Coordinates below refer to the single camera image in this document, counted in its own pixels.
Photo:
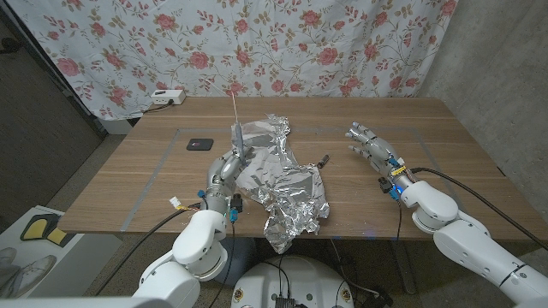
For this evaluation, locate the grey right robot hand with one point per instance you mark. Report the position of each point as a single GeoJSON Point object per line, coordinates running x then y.
{"type": "Point", "coordinates": [379, 152]}

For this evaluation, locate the grey stool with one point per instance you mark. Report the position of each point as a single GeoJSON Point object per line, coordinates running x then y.
{"type": "Point", "coordinates": [240, 261]}

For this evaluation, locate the white sneaker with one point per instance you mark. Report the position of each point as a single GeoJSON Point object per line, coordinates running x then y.
{"type": "Point", "coordinates": [6, 254]}
{"type": "Point", "coordinates": [34, 274]}

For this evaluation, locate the grey table leg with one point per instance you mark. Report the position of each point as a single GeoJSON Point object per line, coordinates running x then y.
{"type": "Point", "coordinates": [404, 265]}

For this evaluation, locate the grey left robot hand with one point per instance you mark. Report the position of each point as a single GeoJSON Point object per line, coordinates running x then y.
{"type": "Point", "coordinates": [222, 175]}

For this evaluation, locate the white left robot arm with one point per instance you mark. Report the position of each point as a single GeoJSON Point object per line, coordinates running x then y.
{"type": "Point", "coordinates": [184, 265]}

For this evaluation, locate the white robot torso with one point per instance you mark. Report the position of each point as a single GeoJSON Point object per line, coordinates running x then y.
{"type": "Point", "coordinates": [299, 278]}

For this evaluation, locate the grey yellow scissors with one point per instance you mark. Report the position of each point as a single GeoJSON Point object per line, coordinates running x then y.
{"type": "Point", "coordinates": [238, 137]}

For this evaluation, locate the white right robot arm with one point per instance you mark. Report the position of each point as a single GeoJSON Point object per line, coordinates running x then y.
{"type": "Point", "coordinates": [471, 239]}

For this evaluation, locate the floral backdrop cloth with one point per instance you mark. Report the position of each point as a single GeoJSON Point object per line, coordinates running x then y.
{"type": "Point", "coordinates": [257, 43]}

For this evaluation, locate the small dark battery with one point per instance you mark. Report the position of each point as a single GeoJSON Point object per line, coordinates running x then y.
{"type": "Point", "coordinates": [323, 161]}

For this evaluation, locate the small black square device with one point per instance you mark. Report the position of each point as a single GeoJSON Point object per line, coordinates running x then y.
{"type": "Point", "coordinates": [200, 144]}

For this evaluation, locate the white power strip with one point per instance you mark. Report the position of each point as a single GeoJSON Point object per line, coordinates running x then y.
{"type": "Point", "coordinates": [168, 97]}

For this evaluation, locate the aluminum foil sheet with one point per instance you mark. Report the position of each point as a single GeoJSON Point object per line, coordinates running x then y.
{"type": "Point", "coordinates": [282, 179]}

